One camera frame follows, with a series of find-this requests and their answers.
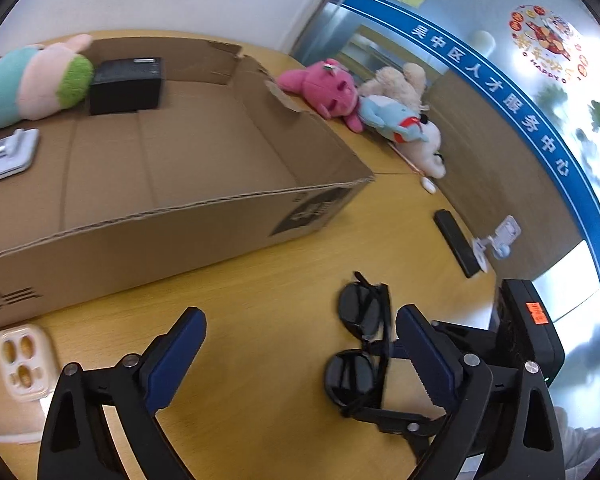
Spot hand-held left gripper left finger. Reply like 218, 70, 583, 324
37, 306, 207, 480

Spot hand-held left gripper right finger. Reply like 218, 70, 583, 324
396, 304, 567, 480

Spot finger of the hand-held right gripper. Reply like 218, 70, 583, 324
432, 320, 498, 363
347, 402, 453, 461

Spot black sunglasses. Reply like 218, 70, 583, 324
324, 271, 406, 408

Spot brown cardboard box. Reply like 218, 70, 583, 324
0, 37, 376, 333

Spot person's right forearm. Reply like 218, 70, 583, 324
552, 405, 600, 480

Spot wooden desktop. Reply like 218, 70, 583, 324
0, 27, 511, 480

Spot black oblong device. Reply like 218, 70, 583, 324
433, 209, 487, 279

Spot white phone stand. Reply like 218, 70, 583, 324
472, 215, 522, 261

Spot cream phone case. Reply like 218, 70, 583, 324
0, 323, 61, 446

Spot brown cardboard panel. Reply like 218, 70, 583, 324
420, 67, 588, 281

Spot white plush toy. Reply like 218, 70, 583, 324
400, 120, 448, 179

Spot light blue plush toy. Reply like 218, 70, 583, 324
357, 95, 431, 145

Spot blue banner on glass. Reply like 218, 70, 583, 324
340, 0, 600, 426

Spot silver phone holder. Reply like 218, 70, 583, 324
0, 128, 41, 188

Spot beige plush toy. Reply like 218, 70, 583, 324
357, 62, 428, 111

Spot black box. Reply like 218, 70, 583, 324
89, 56, 167, 116

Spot pink plush toy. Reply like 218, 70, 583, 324
277, 59, 366, 133

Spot red round window sticker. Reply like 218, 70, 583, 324
507, 2, 588, 83

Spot pink and teal plush pig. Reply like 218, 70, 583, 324
0, 34, 96, 131

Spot pink striped string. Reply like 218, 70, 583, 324
390, 142, 428, 178

